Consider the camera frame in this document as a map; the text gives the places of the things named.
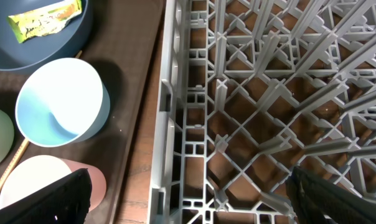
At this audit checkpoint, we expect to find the pink cup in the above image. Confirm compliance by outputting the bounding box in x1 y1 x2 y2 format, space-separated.
0 155 106 210

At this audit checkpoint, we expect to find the wooden chopstick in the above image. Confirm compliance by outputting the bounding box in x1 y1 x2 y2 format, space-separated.
0 49 83 197

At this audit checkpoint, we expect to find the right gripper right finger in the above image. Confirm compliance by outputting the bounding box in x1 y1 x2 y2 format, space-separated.
286 167 376 224

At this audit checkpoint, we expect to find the grey dishwasher rack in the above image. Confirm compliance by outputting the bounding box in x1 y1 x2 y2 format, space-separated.
147 0 376 223

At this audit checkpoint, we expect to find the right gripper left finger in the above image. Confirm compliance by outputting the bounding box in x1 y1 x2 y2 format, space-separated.
0 169 92 224

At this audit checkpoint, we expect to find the yellow green snack wrapper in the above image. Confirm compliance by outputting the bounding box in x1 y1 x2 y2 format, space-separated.
7 0 83 44

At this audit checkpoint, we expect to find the light blue bowl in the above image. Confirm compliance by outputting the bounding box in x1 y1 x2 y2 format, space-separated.
15 58 110 147

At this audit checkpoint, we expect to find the dark blue plate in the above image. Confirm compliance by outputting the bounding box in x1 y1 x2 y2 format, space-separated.
0 0 93 74

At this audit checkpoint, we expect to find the brown plastic serving tray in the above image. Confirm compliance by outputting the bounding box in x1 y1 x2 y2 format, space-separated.
17 1 164 223

